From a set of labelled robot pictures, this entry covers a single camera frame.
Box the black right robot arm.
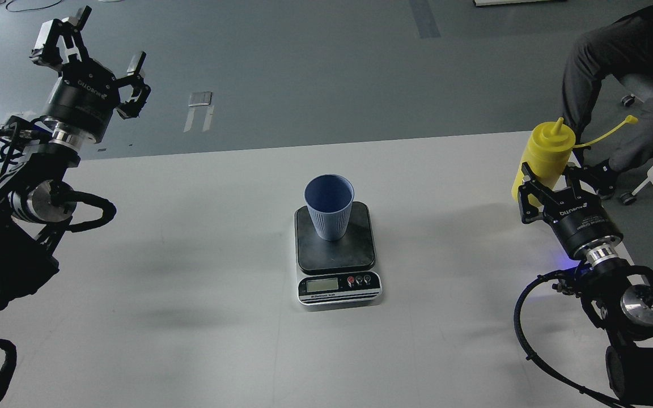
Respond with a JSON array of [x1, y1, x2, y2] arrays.
[[513, 163, 653, 407]]

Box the blue ribbed plastic cup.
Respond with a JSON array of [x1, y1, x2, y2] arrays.
[[304, 174, 355, 242]]

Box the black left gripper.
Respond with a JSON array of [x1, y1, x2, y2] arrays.
[[29, 6, 152, 143]]

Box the yellow squeeze bottle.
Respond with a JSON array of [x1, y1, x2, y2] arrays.
[[511, 114, 638, 201]]

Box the grey metal floor plate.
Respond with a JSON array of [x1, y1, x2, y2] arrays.
[[188, 91, 213, 108]]

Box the black digital kitchen scale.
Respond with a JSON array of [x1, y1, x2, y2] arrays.
[[294, 201, 383, 309]]

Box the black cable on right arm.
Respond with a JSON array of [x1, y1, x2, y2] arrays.
[[514, 271, 633, 408]]

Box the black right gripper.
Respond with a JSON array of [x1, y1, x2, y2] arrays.
[[518, 162, 624, 261]]

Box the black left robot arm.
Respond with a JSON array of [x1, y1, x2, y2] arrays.
[[0, 6, 152, 312]]

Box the seated person in dark clothes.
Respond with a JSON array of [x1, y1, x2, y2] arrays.
[[559, 5, 653, 199]]

